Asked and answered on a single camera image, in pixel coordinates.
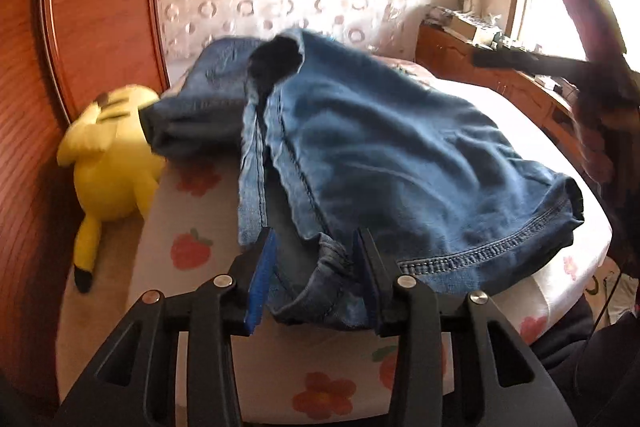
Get blue denim pants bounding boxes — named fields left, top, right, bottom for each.
left=140, top=27, right=586, bottom=333

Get floral blanket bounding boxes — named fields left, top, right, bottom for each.
left=372, top=54, right=446, bottom=85

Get yellow plush toy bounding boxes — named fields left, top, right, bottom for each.
left=56, top=84, right=166, bottom=294

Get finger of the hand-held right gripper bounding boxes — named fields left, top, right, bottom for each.
left=472, top=49, right=581, bottom=76

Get clutter of small dresser items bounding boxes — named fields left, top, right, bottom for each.
left=425, top=0, right=566, bottom=92

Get white floral bed sheet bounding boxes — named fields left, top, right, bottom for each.
left=55, top=57, right=613, bottom=423

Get wooden headboard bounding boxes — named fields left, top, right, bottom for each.
left=0, top=0, right=173, bottom=408

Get person's dark clothing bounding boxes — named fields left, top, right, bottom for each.
left=530, top=297, right=640, bottom=427

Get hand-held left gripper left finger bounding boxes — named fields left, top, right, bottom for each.
left=52, top=227, right=277, bottom=427

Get wooden dresser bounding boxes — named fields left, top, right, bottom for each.
left=415, top=21, right=586, bottom=168

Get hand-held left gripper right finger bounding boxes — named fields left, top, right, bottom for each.
left=352, top=228, right=576, bottom=427

